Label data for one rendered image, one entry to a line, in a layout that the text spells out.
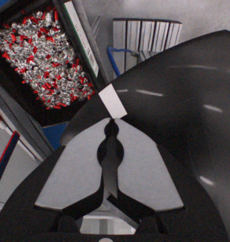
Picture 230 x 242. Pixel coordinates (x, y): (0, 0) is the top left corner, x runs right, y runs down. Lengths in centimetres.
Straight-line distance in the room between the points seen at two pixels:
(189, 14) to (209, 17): 15
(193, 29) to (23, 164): 165
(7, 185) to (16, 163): 18
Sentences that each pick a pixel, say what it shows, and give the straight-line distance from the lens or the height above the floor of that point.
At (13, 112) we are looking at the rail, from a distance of 42.
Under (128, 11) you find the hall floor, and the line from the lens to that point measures 108.
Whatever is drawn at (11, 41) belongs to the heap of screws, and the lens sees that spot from 29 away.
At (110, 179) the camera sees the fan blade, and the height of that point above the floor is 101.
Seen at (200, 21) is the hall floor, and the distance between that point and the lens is 123.
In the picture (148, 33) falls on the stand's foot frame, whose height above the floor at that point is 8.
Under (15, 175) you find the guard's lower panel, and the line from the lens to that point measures 130.
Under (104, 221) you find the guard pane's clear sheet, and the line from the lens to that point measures 100.
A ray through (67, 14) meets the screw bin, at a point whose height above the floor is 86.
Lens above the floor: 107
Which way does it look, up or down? 41 degrees down
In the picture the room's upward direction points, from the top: 180 degrees clockwise
